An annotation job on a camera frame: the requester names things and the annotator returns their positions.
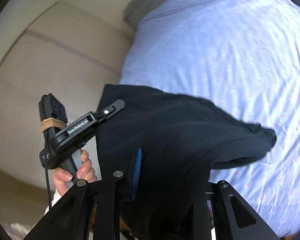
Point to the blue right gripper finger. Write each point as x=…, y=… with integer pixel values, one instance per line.
x=133, y=173

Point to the black pants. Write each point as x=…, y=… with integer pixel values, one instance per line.
x=180, y=139

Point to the left hand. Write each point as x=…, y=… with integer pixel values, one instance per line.
x=86, y=172

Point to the blue floral bed sheet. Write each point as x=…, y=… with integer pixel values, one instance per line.
x=244, y=55

